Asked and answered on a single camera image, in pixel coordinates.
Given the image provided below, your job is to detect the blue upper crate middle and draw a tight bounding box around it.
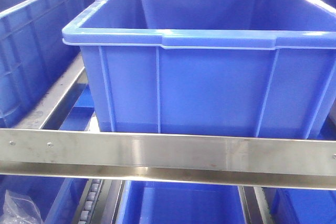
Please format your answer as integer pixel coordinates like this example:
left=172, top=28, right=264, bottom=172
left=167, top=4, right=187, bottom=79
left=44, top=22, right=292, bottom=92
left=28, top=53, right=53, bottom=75
left=62, top=0, right=335, bottom=139

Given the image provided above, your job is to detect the blue crate lower middle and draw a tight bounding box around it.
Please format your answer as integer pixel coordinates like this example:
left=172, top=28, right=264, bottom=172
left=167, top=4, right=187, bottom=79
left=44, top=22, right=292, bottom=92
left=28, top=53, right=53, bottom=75
left=116, top=181, right=245, bottom=223

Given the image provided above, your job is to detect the roller conveyor track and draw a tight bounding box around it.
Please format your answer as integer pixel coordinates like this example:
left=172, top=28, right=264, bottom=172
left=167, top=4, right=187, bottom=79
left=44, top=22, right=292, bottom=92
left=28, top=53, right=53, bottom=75
left=78, top=179, right=103, bottom=224

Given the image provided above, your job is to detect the blue crate behind left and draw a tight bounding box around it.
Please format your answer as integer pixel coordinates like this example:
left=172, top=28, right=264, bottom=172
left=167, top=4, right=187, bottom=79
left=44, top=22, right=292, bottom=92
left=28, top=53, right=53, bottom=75
left=1, top=175, right=88, bottom=223

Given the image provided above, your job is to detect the blue upper crate left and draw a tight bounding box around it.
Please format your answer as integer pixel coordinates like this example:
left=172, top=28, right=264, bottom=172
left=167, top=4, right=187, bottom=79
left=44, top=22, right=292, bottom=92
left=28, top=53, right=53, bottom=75
left=1, top=0, right=84, bottom=128

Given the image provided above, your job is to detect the clear plastic bag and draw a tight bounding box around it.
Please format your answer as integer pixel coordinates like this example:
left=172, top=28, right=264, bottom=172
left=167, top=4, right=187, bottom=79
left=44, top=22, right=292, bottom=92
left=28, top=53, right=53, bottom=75
left=1, top=190, right=44, bottom=223

